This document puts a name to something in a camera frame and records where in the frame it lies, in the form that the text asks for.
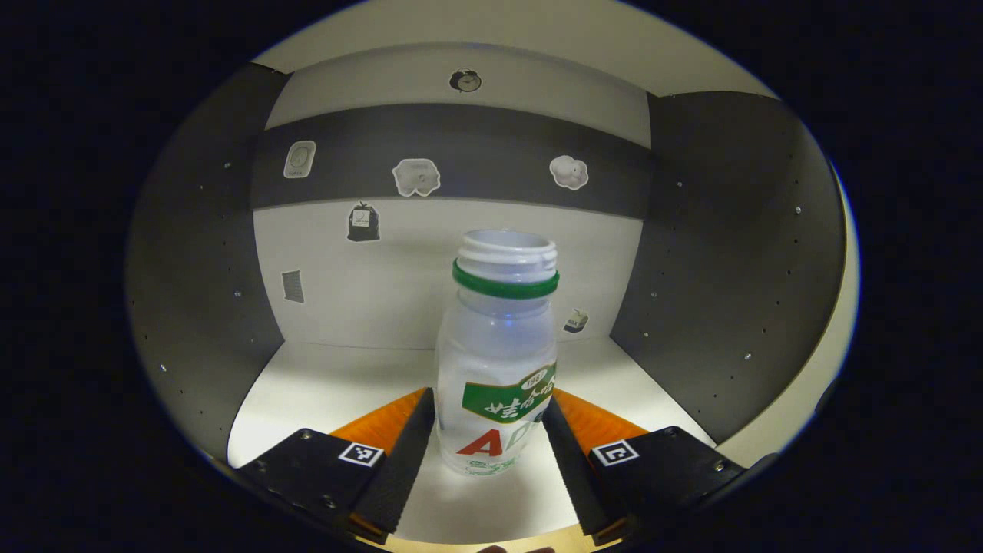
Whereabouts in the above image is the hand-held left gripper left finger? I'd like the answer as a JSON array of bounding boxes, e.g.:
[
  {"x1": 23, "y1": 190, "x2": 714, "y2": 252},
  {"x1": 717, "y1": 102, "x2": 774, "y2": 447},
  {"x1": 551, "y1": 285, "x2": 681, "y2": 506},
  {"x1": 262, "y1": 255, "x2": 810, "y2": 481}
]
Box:
[{"x1": 238, "y1": 386, "x2": 436, "y2": 542}]

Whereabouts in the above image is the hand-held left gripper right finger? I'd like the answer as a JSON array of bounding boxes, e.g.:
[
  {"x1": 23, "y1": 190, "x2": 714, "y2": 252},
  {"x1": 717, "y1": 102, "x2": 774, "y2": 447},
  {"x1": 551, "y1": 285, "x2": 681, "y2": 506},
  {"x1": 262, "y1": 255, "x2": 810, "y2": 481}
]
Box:
[{"x1": 541, "y1": 389, "x2": 761, "y2": 548}]

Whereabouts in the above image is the white plastic bottle green label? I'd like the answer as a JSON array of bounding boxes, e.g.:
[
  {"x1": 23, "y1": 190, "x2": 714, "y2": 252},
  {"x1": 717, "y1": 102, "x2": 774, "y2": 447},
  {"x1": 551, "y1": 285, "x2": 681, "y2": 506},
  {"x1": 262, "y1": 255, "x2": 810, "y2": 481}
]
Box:
[{"x1": 436, "y1": 229, "x2": 560, "y2": 477}]

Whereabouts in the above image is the white cabinet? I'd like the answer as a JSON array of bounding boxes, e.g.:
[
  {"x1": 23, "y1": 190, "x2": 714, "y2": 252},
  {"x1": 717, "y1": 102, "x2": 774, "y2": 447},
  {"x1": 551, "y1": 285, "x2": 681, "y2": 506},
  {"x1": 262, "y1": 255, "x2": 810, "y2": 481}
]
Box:
[{"x1": 127, "y1": 0, "x2": 861, "y2": 550}]

